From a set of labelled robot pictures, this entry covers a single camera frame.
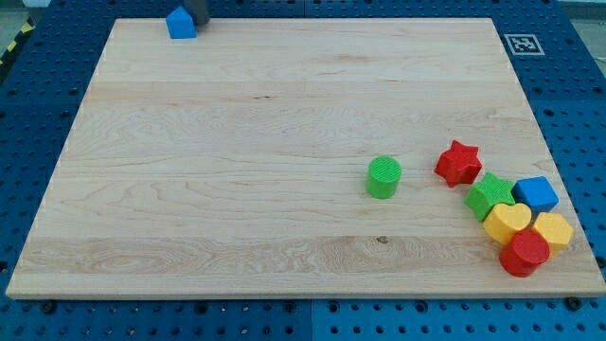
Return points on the red star block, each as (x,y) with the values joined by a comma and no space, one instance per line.
(459,164)

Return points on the green star block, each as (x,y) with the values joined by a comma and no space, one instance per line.
(487,193)

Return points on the white fiducial marker tag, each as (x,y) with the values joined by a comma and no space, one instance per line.
(522,44)

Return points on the red cylinder block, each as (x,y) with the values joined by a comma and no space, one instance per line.
(524,254)

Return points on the yellow heart block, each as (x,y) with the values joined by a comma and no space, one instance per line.
(504,221)

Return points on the green cylinder block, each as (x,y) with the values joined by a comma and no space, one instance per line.
(383,177)

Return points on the yellow hexagon block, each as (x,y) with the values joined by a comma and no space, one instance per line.
(555,229)

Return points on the grey robot pointer tip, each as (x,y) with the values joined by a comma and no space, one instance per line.
(198,10)

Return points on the wooden board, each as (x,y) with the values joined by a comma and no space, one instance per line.
(233,166)

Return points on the blue pentagon block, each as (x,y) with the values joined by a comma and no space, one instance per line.
(180,24)

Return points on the blue cube block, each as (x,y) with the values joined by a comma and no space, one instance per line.
(537,193)

